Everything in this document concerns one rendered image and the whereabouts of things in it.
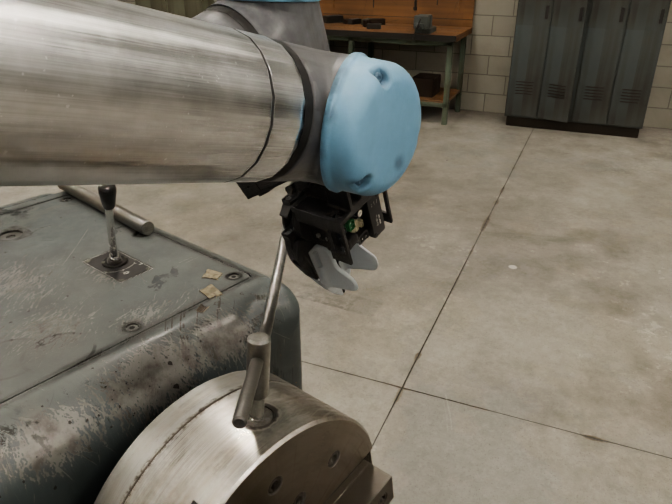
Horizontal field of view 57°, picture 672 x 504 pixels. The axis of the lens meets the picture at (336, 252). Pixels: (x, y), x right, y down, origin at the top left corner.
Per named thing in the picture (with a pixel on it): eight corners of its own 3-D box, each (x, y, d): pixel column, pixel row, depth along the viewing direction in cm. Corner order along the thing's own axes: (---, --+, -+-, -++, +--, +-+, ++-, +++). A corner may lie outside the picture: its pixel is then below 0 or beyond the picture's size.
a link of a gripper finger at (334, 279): (358, 325, 65) (341, 262, 59) (317, 306, 69) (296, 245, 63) (375, 305, 67) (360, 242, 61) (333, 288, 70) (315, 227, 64)
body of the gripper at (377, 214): (350, 273, 58) (322, 168, 50) (285, 247, 63) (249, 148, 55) (395, 224, 62) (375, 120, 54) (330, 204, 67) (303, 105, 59)
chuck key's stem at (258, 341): (265, 448, 59) (269, 344, 55) (243, 446, 59) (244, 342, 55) (268, 433, 61) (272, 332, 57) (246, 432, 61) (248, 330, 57)
